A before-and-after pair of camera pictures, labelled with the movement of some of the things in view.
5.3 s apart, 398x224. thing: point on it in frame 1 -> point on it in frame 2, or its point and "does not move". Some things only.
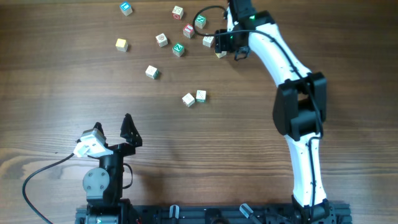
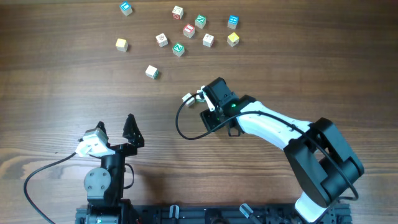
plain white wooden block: [188, 99] does not move
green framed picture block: [201, 96] does not move
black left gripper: [134, 139] does not move
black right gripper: [222, 45] -> [208, 117]
